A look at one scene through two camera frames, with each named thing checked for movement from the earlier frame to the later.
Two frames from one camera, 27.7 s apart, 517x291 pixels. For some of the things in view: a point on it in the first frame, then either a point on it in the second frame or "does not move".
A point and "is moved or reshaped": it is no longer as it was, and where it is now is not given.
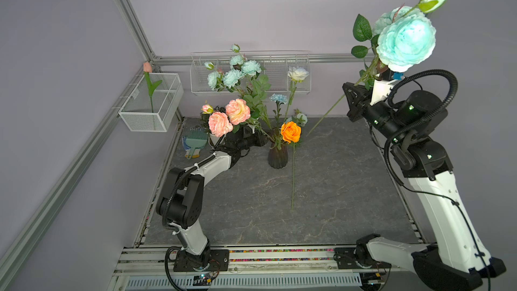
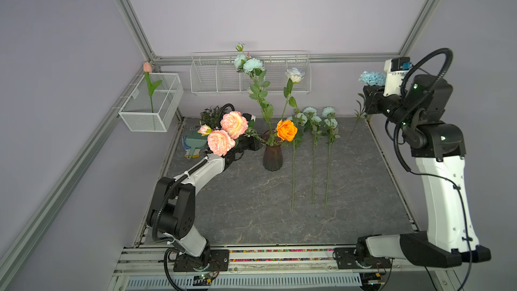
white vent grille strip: [248, 281] does not move
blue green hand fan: [194, 137] does not move
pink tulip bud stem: [148, 69] does not move
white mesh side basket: [143, 112] does not move
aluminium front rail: [137, 259] does not move
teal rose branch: [402, 38] -> [314, 122]
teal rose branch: [301, 120] does not move
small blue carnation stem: [279, 99] -> [370, 78]
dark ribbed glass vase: [278, 159] is moved or reshaped
